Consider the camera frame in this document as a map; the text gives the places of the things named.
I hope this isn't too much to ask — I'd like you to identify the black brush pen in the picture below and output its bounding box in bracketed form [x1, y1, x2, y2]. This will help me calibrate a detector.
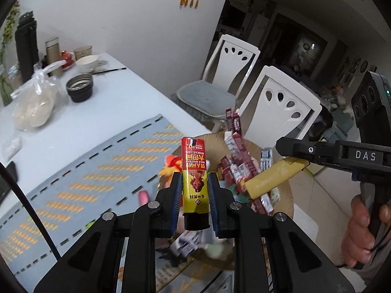
[90, 66, 127, 75]

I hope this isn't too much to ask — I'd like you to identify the red yellow toy figure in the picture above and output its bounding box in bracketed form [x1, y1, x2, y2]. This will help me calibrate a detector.
[159, 155, 184, 178]

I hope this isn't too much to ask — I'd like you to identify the red yellow snack tube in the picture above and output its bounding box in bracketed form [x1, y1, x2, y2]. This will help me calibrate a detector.
[180, 136, 211, 231]

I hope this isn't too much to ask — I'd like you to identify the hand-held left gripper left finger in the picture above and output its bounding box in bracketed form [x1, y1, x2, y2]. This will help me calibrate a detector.
[33, 172, 184, 293]

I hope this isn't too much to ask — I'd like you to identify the plastic bag of buns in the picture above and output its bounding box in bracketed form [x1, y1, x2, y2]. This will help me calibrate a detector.
[11, 60, 68, 132]

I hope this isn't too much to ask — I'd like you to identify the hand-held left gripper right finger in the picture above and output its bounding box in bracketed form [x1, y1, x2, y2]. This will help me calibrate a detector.
[208, 172, 356, 293]

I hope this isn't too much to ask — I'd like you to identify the black tall case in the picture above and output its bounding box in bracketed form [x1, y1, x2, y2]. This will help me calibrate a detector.
[15, 11, 40, 77]

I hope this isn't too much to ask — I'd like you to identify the glass cup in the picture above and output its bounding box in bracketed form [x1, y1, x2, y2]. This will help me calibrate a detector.
[73, 45, 93, 62]

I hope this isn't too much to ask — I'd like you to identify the grey chair cushion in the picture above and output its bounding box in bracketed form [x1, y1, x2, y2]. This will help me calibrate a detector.
[176, 80, 237, 118]

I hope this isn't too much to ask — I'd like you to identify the black-white patterned box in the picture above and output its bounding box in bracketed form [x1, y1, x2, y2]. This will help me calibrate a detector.
[169, 230, 202, 258]

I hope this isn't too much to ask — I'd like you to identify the pastel plush dango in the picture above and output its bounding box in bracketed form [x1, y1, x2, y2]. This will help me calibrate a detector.
[138, 189, 227, 258]

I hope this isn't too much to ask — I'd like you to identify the pile of red snack packets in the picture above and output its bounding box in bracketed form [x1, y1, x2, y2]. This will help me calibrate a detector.
[217, 108, 275, 216]

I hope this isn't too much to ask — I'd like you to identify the black remote control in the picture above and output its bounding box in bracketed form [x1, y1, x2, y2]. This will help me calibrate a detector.
[0, 161, 18, 203]

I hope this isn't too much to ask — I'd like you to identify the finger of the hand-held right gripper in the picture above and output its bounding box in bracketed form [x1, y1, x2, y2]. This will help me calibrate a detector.
[275, 137, 338, 167]

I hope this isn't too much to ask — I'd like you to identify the white desktop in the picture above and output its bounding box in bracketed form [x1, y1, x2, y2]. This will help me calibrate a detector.
[0, 52, 214, 190]

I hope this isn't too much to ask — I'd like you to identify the white chair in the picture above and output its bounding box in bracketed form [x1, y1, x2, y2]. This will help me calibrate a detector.
[237, 65, 323, 147]
[171, 34, 261, 132]

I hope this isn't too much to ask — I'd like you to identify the person's right hand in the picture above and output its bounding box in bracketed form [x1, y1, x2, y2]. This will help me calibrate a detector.
[341, 194, 376, 270]

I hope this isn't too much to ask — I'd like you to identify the white bowl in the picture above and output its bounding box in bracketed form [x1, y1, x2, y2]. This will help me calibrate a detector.
[75, 54, 100, 74]

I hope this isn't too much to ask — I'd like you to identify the blue-grey woven table mat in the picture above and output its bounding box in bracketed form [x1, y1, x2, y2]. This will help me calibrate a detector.
[0, 114, 236, 293]

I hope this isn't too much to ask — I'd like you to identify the black cable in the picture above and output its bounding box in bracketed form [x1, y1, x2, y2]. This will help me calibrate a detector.
[0, 162, 62, 260]

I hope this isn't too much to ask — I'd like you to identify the yellow snack bar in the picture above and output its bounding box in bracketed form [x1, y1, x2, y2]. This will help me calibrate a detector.
[244, 157, 310, 200]

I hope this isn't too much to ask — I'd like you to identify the small white plastic packet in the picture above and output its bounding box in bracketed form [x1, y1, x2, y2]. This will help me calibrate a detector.
[2, 137, 22, 157]

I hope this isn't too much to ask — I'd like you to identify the steel thermos bottle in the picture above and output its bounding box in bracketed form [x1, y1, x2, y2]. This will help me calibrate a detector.
[45, 37, 63, 78]

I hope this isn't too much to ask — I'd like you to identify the clear plastic jar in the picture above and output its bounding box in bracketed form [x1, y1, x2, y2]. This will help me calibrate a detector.
[7, 63, 24, 94]

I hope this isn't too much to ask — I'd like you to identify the pile of plush toys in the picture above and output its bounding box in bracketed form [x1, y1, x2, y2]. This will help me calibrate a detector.
[322, 84, 355, 119]

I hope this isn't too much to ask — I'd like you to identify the small white printed packet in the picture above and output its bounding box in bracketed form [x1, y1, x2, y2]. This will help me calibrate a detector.
[260, 147, 274, 170]

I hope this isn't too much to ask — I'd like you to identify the yellow flower plant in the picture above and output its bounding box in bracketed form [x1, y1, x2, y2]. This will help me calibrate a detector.
[0, 1, 20, 106]

